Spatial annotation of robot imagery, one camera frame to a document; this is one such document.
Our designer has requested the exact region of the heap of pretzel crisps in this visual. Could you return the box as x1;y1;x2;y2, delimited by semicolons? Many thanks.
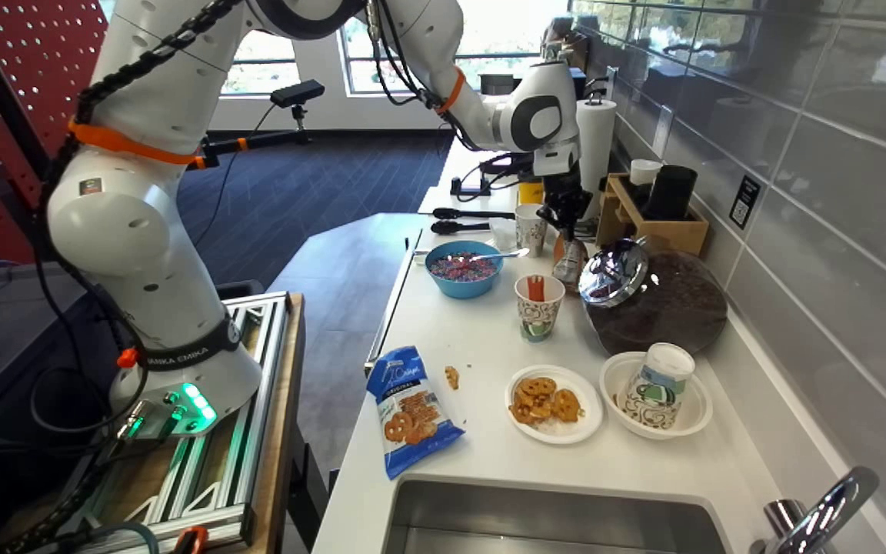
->
509;376;585;427

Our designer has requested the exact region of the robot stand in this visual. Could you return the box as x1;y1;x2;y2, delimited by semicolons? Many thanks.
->
0;292;306;554

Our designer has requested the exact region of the camera on mount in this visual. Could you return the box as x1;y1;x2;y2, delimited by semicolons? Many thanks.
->
189;79;327;172

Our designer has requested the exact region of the patterned paper cup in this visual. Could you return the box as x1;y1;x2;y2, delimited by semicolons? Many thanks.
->
515;275;567;344
515;204;549;258

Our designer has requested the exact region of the clear plastic container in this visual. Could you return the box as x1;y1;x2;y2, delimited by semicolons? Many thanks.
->
488;217;521;252

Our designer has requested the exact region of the stack of black cups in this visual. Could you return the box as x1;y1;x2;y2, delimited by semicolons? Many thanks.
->
645;164;699;222

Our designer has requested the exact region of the window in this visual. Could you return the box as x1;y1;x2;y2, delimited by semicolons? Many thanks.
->
220;29;302;98
338;0;571;98

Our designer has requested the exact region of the steel sink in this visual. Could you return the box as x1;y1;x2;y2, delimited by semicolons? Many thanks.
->
381;476;733;554

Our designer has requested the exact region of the blue pretzel bag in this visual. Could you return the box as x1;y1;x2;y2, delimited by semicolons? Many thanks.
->
365;345;466;481

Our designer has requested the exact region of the white paper plate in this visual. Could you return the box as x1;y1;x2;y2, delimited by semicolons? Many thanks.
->
505;364;605;446

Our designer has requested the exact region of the paper cup with white lid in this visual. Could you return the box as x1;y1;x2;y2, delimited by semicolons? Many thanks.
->
616;342;697;430

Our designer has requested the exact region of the round glass jar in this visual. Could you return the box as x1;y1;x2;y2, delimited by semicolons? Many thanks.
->
578;238;729;357

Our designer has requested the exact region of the paper towel roll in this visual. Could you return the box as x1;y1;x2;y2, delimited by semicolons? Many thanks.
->
575;88;618;221

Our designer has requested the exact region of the black wall sign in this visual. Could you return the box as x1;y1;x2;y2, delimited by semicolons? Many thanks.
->
728;175;762;231

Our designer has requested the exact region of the chrome jar lid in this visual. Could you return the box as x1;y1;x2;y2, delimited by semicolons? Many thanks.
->
578;238;651;309

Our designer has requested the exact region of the red pegboard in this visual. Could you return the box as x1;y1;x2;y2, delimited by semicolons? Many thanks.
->
0;0;110;264

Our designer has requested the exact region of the orange and silver packet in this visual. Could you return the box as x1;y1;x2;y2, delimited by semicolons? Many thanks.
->
551;235;589;294

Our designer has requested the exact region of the chrome tap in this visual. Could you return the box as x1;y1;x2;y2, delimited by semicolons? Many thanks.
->
749;465;881;554

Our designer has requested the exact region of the wall socket plate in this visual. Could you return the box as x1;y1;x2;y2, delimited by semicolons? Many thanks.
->
651;103;675;159

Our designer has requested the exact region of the stack of white lids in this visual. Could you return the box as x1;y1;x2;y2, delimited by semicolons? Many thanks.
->
628;159;664;188

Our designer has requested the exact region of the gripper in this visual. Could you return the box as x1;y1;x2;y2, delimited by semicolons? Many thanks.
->
536;173;595;242

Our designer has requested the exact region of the white paper bowl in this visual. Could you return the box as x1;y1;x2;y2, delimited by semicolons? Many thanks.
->
598;351;714;441

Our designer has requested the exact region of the wooden organizer box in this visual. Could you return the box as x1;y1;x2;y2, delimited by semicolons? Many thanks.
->
595;172;710;257

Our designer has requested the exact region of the blue bowl of sprinkles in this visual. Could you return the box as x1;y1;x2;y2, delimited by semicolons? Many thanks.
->
425;241;505;300

